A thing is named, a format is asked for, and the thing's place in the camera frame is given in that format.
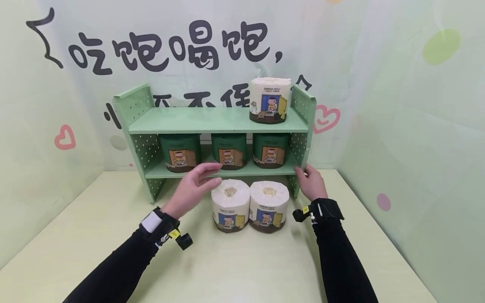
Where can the person's right hand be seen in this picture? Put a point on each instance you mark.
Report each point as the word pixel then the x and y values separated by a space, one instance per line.
pixel 313 185

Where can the person's left hand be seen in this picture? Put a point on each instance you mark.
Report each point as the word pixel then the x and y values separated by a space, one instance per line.
pixel 189 191

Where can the person's right fingers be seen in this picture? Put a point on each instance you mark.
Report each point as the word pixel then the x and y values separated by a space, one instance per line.
pixel 302 171

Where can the person's left thumb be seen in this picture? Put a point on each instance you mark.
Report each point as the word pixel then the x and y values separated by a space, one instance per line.
pixel 214 183

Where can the person's left fingers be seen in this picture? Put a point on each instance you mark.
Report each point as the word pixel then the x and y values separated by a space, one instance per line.
pixel 208 169

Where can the person's right forearm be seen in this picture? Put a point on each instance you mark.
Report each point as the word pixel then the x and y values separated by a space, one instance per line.
pixel 343 261

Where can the person's left forearm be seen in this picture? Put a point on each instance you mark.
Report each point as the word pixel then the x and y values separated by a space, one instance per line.
pixel 117 269

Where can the green wrapped toilet paper roll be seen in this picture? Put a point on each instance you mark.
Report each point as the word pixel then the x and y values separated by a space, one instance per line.
pixel 270 149
pixel 229 150
pixel 180 151

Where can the white wrapped toilet paper roll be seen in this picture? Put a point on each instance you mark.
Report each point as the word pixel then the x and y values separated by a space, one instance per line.
pixel 230 206
pixel 269 99
pixel 269 206

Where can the black wrist band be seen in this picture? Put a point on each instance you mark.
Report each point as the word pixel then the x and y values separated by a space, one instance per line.
pixel 163 227
pixel 322 209

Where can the green pegboard two-tier shelf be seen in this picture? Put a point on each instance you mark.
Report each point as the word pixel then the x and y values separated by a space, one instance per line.
pixel 212 120

